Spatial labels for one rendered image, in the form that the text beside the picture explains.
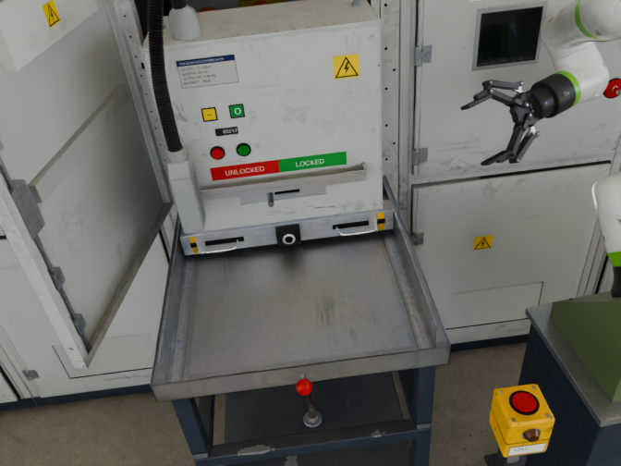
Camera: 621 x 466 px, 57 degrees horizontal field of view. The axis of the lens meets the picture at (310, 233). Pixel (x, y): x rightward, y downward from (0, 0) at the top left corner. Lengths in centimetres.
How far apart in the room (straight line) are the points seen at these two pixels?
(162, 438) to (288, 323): 105
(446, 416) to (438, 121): 105
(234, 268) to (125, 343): 80
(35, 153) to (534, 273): 162
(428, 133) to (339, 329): 68
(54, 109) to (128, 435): 134
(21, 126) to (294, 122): 55
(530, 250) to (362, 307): 90
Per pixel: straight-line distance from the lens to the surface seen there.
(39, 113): 124
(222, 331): 130
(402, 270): 138
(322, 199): 141
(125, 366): 225
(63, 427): 241
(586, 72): 154
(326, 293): 134
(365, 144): 135
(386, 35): 156
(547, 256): 211
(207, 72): 125
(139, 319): 205
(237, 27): 130
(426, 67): 159
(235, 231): 144
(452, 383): 225
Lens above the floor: 177
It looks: 37 degrees down
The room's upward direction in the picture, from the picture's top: 6 degrees counter-clockwise
